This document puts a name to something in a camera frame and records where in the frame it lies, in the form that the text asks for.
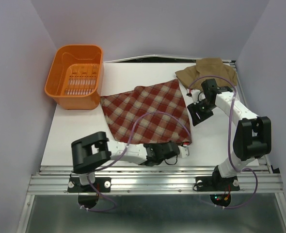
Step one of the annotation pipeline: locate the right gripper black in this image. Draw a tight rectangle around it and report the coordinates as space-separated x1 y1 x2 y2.
187 99 216 126

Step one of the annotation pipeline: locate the white patterned garment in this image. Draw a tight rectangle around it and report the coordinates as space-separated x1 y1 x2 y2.
100 79 191 144

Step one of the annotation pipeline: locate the khaki brown skirt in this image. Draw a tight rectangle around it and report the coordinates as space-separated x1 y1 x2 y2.
175 58 238 91

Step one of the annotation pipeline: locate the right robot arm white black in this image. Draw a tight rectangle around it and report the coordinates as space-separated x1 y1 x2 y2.
187 76 271 191

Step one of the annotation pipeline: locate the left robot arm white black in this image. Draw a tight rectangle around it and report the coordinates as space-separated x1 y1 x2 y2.
71 132 189 191

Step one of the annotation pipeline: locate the orange plastic basket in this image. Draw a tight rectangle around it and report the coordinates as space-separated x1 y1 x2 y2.
45 44 104 110

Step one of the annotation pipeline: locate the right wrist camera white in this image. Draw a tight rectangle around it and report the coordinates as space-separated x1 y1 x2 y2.
191 89 205 104

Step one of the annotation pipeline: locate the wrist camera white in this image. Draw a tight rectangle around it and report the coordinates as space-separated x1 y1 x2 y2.
191 89 205 104
178 146 190 158

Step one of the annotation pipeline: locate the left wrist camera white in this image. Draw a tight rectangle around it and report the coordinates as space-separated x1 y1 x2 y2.
178 146 190 158

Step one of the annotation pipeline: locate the aluminium front rail frame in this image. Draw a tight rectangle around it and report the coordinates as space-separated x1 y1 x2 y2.
27 165 284 195

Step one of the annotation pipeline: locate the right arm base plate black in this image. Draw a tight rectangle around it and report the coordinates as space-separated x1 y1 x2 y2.
193 176 240 192

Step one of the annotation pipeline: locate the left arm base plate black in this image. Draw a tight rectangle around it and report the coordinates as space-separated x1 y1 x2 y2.
67 177 111 193

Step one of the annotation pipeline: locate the aluminium right side rail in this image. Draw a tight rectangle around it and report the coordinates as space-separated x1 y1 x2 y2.
224 61 269 172

